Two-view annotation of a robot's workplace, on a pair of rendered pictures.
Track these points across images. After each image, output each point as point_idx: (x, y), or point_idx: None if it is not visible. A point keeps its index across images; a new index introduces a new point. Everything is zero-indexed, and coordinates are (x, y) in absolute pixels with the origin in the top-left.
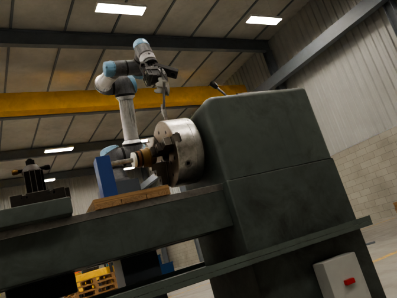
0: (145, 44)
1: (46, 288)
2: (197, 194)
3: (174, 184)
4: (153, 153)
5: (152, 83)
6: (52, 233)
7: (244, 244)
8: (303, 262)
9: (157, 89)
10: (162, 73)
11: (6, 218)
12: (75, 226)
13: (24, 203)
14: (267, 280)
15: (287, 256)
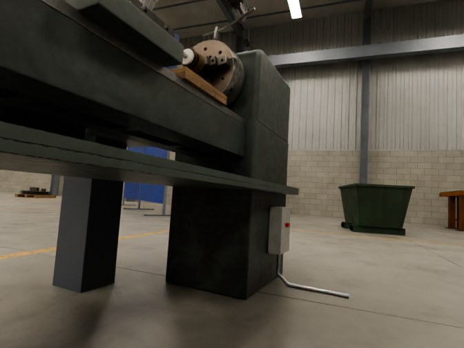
0: None
1: (52, 132)
2: (235, 119)
3: None
4: (208, 63)
5: (231, 2)
6: (148, 72)
7: (250, 174)
8: (267, 203)
9: (234, 11)
10: (244, 1)
11: (132, 16)
12: (166, 81)
13: None
14: (254, 206)
15: (264, 195)
